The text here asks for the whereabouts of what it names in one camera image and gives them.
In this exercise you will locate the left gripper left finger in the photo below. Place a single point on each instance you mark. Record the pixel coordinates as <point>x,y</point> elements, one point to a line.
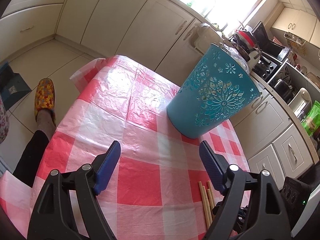
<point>67,205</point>

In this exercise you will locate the bamboo chopstick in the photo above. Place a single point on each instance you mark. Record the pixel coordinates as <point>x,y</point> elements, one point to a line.
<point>207,204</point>
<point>204,205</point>
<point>210,194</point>

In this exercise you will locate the person's leg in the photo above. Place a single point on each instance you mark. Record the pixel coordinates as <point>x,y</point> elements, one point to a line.
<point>29,162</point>

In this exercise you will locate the green snack bag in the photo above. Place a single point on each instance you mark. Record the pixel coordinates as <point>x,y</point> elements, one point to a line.
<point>312,121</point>

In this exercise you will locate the red checkered tablecloth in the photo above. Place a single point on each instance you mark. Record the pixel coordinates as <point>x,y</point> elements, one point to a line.
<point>153,192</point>

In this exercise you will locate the floral bucket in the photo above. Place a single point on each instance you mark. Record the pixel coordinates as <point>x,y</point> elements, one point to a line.
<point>4,122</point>

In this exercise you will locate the white electric kettle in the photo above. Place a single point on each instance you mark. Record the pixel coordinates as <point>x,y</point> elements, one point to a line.
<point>301,99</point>

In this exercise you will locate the floral yellow slipper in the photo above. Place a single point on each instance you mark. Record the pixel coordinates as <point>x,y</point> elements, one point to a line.
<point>45,98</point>

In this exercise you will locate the teal perforated bin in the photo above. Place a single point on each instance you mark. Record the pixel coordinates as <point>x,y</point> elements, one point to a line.
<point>216,89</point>

